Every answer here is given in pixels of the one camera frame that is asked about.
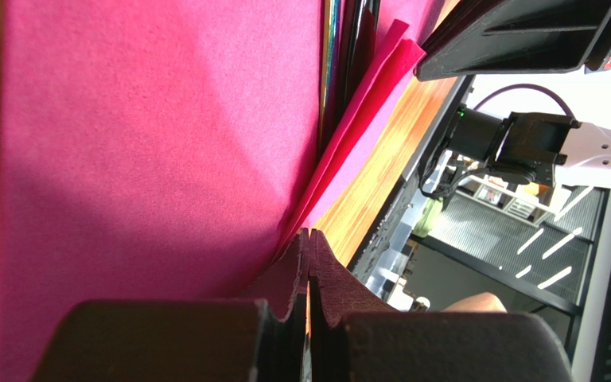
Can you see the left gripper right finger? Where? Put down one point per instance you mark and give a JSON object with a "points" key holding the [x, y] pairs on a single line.
{"points": [[356, 336]]}

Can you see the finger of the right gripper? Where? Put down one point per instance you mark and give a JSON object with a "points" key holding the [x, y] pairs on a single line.
{"points": [[518, 37]]}

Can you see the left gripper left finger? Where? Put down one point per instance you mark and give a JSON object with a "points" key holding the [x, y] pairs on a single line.
{"points": [[257, 336]]}

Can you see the magenta paper napkin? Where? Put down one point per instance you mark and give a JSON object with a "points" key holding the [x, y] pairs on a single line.
{"points": [[158, 149]]}

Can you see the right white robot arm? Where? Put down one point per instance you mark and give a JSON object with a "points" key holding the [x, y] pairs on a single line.
{"points": [[529, 147]]}

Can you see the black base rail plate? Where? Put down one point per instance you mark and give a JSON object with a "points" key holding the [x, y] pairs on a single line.
{"points": [[386, 237]]}

